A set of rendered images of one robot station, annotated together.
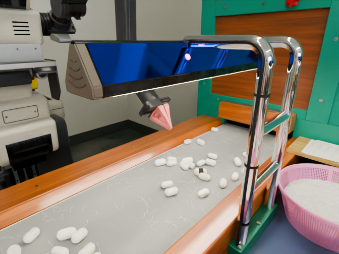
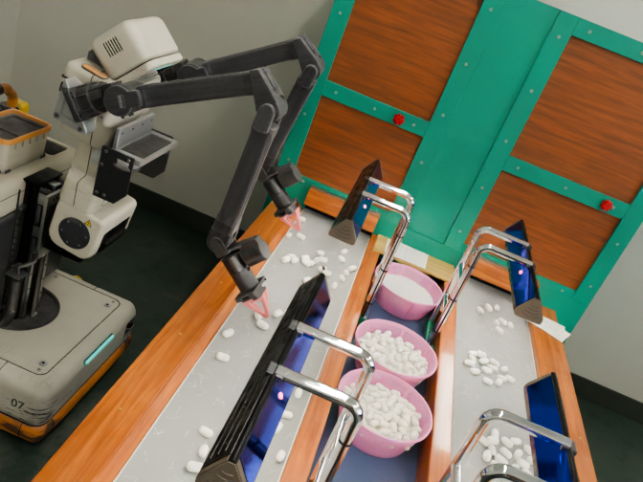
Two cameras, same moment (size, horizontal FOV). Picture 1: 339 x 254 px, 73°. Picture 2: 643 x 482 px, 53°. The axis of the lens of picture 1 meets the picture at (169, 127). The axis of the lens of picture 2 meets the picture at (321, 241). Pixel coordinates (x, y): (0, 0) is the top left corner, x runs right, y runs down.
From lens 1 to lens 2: 1.67 m
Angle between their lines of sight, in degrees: 37
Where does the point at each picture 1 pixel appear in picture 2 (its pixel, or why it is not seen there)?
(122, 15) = (285, 129)
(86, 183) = not seen: hidden behind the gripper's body
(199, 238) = (352, 311)
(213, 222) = (354, 303)
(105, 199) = (273, 292)
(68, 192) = not seen: hidden behind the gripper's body
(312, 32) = (406, 148)
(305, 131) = (384, 230)
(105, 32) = not seen: outside the picture
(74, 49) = (350, 223)
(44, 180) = (220, 277)
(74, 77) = (342, 232)
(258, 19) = (365, 119)
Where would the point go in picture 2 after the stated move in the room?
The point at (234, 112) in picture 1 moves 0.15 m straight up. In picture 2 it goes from (324, 203) to (337, 169)
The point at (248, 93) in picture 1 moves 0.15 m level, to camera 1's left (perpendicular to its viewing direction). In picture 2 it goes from (338, 184) to (307, 181)
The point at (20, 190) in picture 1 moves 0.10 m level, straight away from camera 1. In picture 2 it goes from (214, 286) to (186, 271)
